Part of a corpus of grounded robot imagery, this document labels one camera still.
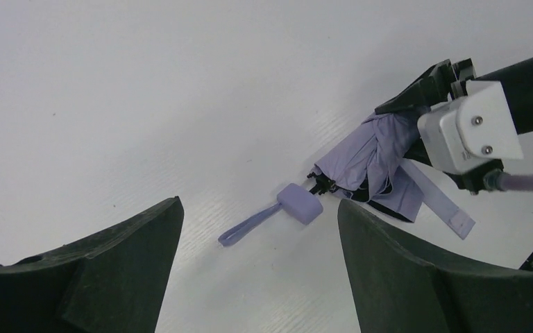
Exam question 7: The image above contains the purple folding umbrella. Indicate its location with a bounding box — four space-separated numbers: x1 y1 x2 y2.
218 112 475 246

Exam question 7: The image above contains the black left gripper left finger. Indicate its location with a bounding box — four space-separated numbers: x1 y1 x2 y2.
0 197 184 332

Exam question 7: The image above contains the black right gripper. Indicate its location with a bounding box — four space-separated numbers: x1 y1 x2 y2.
375 58 475 114

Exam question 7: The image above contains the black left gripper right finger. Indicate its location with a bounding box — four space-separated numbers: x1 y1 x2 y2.
337 200 533 332

